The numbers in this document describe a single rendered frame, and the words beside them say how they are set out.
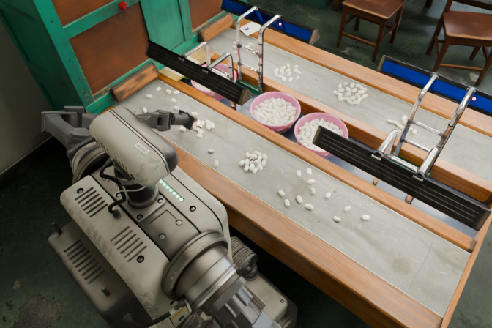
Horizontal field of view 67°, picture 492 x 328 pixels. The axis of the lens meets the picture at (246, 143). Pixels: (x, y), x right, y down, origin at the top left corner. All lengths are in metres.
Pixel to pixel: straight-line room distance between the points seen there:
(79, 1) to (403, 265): 1.74
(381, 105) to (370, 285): 1.02
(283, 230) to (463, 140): 1.04
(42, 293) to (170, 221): 1.83
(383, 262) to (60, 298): 1.77
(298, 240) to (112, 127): 1.00
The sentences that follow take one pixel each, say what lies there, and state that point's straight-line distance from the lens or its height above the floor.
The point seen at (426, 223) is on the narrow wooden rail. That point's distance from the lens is 1.72.
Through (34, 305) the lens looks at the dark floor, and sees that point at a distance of 2.58.
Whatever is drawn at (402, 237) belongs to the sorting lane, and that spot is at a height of 0.74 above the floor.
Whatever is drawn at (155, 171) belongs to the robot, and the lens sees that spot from 0.68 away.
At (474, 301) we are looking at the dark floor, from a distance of 2.55.
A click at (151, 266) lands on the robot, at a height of 1.45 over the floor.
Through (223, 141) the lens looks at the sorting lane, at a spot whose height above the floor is 0.74.
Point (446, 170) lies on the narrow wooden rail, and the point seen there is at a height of 0.76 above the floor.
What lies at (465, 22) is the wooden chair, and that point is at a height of 0.46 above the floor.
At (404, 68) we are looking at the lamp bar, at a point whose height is 1.09.
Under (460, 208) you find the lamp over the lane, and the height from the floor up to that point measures 1.09.
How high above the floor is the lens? 2.14
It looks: 49 degrees down
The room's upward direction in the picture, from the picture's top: 2 degrees counter-clockwise
